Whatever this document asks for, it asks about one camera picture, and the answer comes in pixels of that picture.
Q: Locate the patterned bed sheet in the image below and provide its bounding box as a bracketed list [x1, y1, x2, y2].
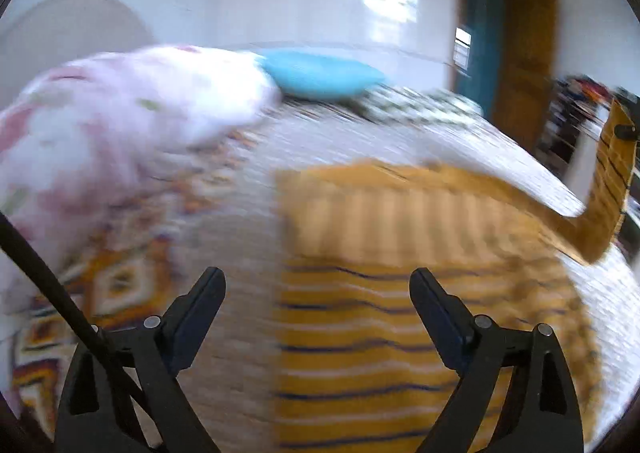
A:
[9, 96, 640, 453]

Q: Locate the pink floral quilt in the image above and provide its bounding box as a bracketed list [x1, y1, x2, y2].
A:
[0, 44, 285, 334]

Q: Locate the teal door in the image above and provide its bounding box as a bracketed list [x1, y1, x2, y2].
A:
[452, 0, 507, 108]

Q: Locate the yellow striped small shirt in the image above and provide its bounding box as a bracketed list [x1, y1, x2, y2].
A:
[272, 97, 639, 453]

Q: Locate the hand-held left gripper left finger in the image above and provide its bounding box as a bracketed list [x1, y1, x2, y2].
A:
[55, 266, 227, 453]

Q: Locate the blue pillow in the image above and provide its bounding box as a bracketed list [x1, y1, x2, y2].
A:
[259, 48, 389, 102]

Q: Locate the cluttered shelf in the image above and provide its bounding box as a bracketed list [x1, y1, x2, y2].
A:
[536, 74, 640, 226]

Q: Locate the white arched headboard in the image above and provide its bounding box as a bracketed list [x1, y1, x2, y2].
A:
[0, 0, 157, 110]

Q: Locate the wooden door frame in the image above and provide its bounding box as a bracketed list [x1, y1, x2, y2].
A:
[449, 0, 559, 153]

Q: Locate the black cable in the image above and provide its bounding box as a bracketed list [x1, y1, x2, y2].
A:
[0, 212, 151, 416]

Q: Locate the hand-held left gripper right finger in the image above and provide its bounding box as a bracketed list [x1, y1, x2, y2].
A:
[408, 267, 586, 453]

